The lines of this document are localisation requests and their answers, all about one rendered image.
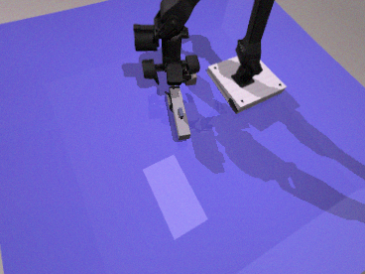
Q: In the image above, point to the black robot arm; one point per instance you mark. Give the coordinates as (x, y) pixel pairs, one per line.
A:
(169, 26)

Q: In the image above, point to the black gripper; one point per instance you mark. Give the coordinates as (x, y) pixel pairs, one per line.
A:
(150, 70)

